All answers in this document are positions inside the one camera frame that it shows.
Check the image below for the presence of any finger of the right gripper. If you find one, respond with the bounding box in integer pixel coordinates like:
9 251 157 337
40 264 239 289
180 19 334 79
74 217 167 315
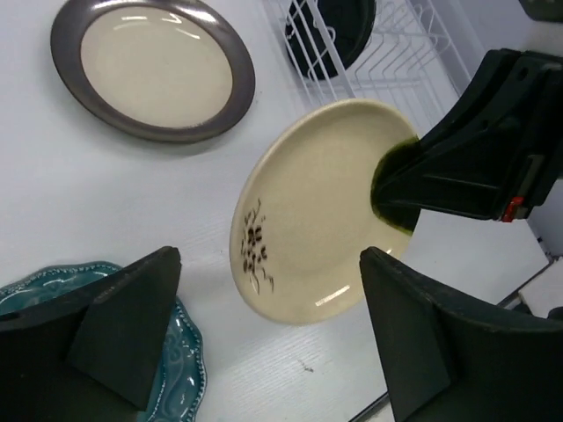
421 48 523 141
373 127 528 220

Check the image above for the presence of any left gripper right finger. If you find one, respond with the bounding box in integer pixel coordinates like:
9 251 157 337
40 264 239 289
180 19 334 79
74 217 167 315
360 247 562 421

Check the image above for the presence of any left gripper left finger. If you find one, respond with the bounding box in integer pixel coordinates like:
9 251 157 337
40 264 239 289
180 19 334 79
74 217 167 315
1 246 181 421

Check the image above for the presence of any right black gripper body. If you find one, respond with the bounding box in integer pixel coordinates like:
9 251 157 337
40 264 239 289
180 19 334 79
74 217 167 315
499 52 562 222

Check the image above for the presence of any teal scalloped plate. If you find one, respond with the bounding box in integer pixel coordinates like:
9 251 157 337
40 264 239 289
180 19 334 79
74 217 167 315
1 261 207 421

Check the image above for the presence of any cream plate with black spot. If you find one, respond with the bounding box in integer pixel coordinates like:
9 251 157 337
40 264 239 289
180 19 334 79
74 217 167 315
230 98 417 325

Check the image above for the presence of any brown rimmed cream plate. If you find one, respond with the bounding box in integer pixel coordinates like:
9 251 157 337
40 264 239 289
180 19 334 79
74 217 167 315
50 1 256 143

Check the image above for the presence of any white wire dish rack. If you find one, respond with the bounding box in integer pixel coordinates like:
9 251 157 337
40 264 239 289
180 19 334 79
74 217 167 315
263 1 473 135

